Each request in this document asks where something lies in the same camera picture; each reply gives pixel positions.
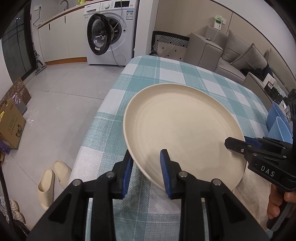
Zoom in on blue bowl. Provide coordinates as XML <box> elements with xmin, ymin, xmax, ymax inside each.
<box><xmin>266</xmin><ymin>102</ymin><xmax>290</xmax><ymax>130</ymax></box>
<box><xmin>267</xmin><ymin>116</ymin><xmax>292</xmax><ymax>144</ymax></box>

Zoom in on cream round plate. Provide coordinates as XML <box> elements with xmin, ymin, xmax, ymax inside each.
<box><xmin>123</xmin><ymin>83</ymin><xmax>246</xmax><ymax>190</ymax></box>

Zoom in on white kitchen cabinets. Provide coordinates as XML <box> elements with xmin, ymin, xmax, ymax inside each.
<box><xmin>38</xmin><ymin>8</ymin><xmax>87</xmax><ymax>64</ymax></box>

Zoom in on person's right hand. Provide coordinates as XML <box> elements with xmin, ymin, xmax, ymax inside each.
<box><xmin>266</xmin><ymin>184</ymin><xmax>296</xmax><ymax>219</ymax></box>

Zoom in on teal checked tablecloth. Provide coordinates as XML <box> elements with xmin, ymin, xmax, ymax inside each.
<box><xmin>71</xmin><ymin>56</ymin><xmax>270</xmax><ymax>240</ymax></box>

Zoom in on grey bedside cabinet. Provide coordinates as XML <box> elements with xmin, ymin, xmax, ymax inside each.
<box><xmin>243</xmin><ymin>72</ymin><xmax>273</xmax><ymax>110</ymax></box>

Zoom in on cream slipper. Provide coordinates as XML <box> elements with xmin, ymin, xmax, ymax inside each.
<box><xmin>53</xmin><ymin>160</ymin><xmax>72</xmax><ymax>189</ymax></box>
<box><xmin>37</xmin><ymin>169</ymin><xmax>55</xmax><ymax>210</ymax></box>

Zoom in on grey cushion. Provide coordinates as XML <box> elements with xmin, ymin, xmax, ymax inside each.
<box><xmin>222</xmin><ymin>30</ymin><xmax>250</xmax><ymax>63</ymax></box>
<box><xmin>231</xmin><ymin>43</ymin><xmax>267</xmax><ymax>70</ymax></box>

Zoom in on grey sofa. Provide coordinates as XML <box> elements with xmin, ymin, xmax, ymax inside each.
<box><xmin>184</xmin><ymin>25</ymin><xmax>278</xmax><ymax>84</ymax></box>

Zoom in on brown cardboard box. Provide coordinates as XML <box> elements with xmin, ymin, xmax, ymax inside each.
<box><xmin>0</xmin><ymin>98</ymin><xmax>26</xmax><ymax>150</ymax></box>

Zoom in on patterned floor mat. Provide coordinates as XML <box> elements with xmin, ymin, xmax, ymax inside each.
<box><xmin>149</xmin><ymin>31</ymin><xmax>190</xmax><ymax>62</ymax></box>

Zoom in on white washing machine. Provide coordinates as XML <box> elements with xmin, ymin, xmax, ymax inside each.
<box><xmin>83</xmin><ymin>1</ymin><xmax>139</xmax><ymax>66</ymax></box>

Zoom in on black box with cables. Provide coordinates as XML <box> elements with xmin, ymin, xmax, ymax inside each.
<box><xmin>263</xmin><ymin>74</ymin><xmax>287</xmax><ymax>104</ymax></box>

